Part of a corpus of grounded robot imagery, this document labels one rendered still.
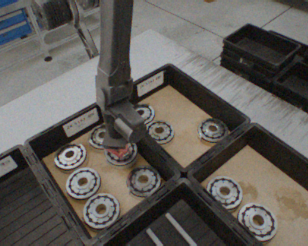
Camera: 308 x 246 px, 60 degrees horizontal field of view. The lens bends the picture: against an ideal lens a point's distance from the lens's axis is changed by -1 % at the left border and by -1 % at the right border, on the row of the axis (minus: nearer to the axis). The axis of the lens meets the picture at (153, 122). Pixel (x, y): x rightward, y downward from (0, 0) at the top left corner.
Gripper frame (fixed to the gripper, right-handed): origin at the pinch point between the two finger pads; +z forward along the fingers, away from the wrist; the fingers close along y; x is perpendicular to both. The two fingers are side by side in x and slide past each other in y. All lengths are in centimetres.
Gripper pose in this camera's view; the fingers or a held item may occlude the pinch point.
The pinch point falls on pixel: (121, 148)
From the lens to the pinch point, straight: 83.3
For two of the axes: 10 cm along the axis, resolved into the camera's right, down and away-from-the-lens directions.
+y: 1.4, -7.8, 6.1
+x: -9.9, -1.0, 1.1
